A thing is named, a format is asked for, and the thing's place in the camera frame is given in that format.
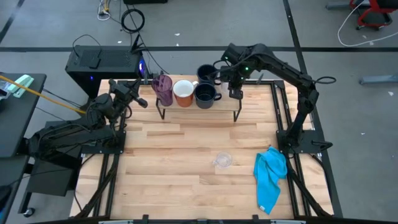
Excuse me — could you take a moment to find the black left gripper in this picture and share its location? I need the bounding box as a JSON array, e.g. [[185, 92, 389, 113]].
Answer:
[[108, 77, 149, 109]]

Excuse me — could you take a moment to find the black side desk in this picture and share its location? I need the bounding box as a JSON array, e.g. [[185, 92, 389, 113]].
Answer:
[[0, 73, 47, 158]]

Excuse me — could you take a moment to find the black side platform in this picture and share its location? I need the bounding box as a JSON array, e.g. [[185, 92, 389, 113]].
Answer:
[[26, 152, 81, 197]]

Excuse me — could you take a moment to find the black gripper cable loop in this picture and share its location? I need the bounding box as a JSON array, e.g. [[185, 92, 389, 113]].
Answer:
[[213, 60, 237, 78]]

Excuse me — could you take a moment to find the black computer tower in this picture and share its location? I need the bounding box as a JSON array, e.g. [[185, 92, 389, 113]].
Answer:
[[65, 45, 146, 94]]

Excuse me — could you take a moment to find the red chair base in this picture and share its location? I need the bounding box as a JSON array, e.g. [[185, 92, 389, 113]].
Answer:
[[349, 0, 398, 30]]

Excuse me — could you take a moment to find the white floor cable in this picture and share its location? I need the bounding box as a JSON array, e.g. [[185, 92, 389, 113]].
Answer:
[[337, 0, 398, 47]]

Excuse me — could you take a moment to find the grey floor bar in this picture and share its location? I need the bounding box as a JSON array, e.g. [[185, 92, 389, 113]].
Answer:
[[359, 74, 398, 85]]

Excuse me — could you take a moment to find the yellow pole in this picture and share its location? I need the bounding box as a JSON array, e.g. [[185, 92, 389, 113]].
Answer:
[[0, 74, 87, 114]]

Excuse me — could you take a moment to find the coiled black cable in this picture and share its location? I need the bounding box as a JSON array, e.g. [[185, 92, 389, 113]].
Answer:
[[120, 8, 146, 34]]

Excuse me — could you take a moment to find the dark blue glossy mug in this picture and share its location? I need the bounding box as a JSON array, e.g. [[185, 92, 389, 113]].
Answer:
[[193, 83, 223, 110]]

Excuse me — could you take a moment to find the light blue cloth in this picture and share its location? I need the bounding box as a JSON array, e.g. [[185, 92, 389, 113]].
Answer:
[[253, 146, 289, 215]]

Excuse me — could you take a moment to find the black antenna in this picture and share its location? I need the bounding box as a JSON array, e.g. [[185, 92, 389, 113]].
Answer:
[[130, 33, 146, 52]]

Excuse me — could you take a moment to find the dark blue speckled enamel mug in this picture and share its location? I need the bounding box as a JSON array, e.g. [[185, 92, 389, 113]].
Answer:
[[196, 63, 223, 86]]

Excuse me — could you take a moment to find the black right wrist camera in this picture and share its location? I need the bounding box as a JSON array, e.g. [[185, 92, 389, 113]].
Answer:
[[229, 88, 244, 101]]

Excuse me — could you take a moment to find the mint green device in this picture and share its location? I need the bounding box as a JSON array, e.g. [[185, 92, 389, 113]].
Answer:
[[7, 74, 34, 99]]

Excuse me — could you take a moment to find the white cable bundle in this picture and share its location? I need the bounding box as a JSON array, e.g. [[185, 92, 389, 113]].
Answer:
[[97, 0, 111, 21]]

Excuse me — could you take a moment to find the black metal table frame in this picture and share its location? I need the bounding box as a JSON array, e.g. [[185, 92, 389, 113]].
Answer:
[[70, 79, 343, 224]]

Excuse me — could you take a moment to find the orange-red mug white inside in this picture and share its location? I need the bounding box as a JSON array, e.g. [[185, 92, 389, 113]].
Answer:
[[172, 79, 200, 108]]

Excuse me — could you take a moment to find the purple faceted plastic tumbler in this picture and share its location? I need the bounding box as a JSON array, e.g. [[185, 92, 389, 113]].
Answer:
[[151, 74, 174, 107]]

